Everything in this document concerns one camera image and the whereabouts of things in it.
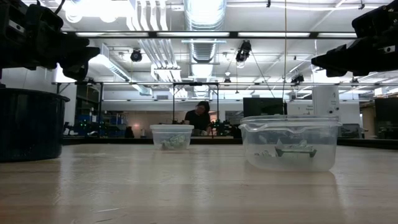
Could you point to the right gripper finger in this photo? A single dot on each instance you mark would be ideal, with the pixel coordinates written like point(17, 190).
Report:
point(337, 59)
point(342, 72)

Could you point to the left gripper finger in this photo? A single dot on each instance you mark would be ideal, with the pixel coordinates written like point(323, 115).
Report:
point(84, 51)
point(76, 71)

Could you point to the dark round bin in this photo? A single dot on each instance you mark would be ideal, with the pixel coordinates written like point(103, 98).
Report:
point(31, 124)

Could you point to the rectangular clear plastic container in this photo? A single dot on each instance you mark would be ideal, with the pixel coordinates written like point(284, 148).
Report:
point(326, 161)

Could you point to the white pillar box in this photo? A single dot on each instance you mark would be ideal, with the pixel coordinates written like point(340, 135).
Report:
point(325, 102)

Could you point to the large dark screen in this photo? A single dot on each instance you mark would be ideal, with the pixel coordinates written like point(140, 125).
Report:
point(387, 109)

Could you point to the black monitor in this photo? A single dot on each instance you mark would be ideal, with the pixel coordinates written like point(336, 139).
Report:
point(264, 107)

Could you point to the round clear plastic container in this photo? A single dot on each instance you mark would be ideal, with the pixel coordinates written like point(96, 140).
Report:
point(171, 128)

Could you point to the person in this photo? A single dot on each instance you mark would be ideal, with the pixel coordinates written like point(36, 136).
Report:
point(199, 119)

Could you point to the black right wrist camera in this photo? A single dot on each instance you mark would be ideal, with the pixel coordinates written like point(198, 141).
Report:
point(376, 18)

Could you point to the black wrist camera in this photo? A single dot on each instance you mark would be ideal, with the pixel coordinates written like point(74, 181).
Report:
point(45, 17)
point(376, 18)

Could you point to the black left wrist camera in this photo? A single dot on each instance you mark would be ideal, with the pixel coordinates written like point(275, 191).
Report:
point(45, 17)

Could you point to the black low table rail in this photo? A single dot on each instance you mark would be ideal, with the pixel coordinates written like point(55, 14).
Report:
point(124, 140)

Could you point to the silver ceiling duct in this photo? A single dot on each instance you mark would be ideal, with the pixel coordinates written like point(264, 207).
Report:
point(203, 49)

